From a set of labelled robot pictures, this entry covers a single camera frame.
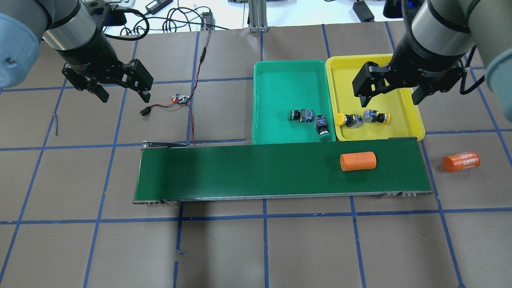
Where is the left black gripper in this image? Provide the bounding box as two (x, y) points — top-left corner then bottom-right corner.
(62, 38), (154, 103)

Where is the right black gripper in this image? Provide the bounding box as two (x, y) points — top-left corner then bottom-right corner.
(352, 36), (463, 108)

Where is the yellow push button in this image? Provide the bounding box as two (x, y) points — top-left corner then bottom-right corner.
(334, 113), (363, 129)
(362, 109), (391, 124)

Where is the plain orange cylinder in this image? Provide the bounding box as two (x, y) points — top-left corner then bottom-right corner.
(340, 152), (377, 172)

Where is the green push button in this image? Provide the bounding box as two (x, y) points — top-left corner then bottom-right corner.
(313, 115), (332, 142)
(288, 109), (314, 123)

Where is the orange cylinder marked 4680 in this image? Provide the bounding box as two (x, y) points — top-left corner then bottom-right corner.
(442, 151), (481, 172)

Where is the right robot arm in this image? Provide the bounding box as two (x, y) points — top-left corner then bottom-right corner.
(352, 0), (512, 120)

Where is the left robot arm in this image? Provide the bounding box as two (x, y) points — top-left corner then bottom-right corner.
(0, 0), (154, 103)

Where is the yellow plastic tray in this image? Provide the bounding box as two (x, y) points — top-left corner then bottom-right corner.
(326, 54), (426, 142)

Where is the black barrel connector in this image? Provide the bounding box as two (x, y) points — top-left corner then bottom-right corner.
(140, 106), (152, 117)

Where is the small green circuit board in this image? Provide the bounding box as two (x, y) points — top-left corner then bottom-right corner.
(171, 94), (190, 106)

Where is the black power adapter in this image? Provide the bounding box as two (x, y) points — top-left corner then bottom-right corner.
(145, 0), (174, 15)

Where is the black power brick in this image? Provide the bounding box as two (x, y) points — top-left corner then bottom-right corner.
(352, 0), (374, 22)

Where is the green conveyor belt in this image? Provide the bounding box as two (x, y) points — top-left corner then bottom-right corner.
(133, 138), (432, 204)

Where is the green plastic tray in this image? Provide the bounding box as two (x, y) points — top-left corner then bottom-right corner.
(252, 60), (336, 144)

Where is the red black wire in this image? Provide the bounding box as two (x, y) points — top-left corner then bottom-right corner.
(149, 30), (212, 147)

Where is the aluminium profile post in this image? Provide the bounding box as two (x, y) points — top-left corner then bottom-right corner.
(248, 0), (269, 34)

